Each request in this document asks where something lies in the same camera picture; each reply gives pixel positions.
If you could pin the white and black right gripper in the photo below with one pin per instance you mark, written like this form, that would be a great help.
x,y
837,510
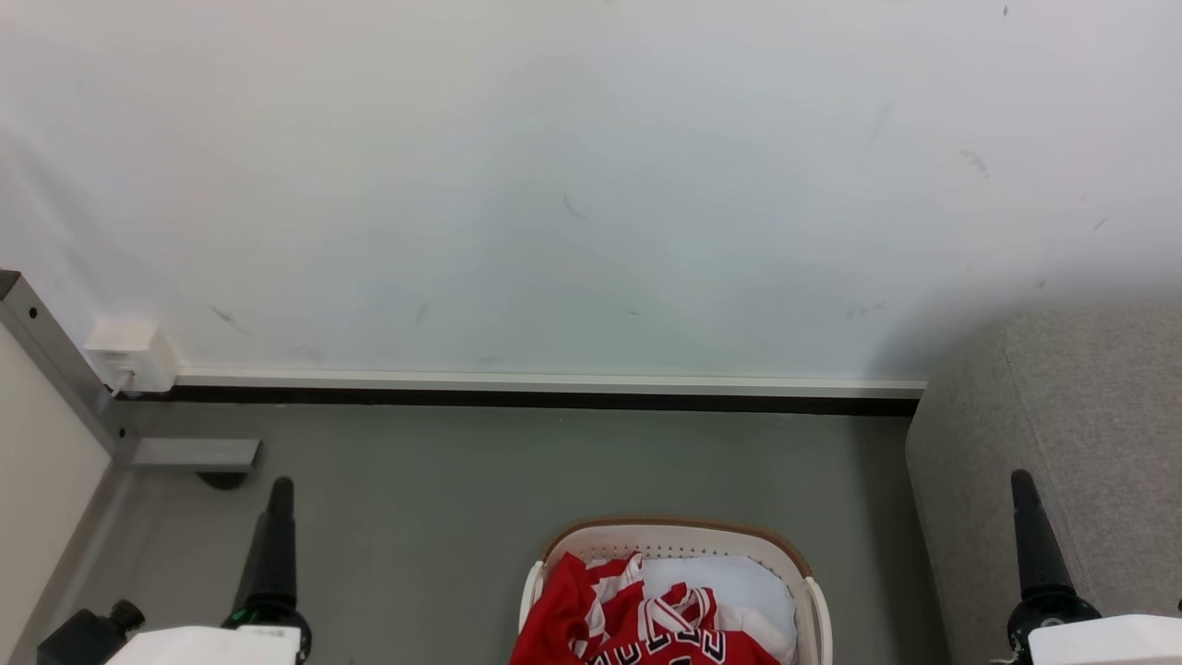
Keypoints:
x,y
1099,642

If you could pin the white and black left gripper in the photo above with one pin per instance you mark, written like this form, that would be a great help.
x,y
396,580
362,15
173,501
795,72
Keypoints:
x,y
212,646

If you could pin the red garment with white stripe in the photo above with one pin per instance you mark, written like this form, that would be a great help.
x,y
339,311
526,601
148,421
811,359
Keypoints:
x,y
563,614

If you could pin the red jersey with lettering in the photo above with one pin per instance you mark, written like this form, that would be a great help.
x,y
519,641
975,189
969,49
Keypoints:
x,y
679,642

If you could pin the grey fabric sofa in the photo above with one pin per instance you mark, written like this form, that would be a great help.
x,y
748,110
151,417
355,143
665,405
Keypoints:
x,y
1071,434

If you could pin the white plastic laundry basket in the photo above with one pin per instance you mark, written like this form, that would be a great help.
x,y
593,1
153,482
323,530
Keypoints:
x,y
817,619

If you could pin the beige partition panel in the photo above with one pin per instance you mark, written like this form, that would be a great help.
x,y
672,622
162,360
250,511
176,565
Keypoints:
x,y
42,480

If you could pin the white and black baseboard strip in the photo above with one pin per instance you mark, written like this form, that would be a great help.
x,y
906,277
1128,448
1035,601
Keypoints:
x,y
554,390

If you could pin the black round frame foot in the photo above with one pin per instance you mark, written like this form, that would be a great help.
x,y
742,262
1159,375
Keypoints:
x,y
222,479

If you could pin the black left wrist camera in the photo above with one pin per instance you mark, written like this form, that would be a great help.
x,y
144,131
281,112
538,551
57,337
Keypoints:
x,y
83,639

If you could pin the white wall socket box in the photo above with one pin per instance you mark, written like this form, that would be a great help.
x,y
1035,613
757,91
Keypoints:
x,y
131,356

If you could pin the grey metal frame post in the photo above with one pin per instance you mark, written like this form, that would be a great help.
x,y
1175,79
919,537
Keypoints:
x,y
55,356

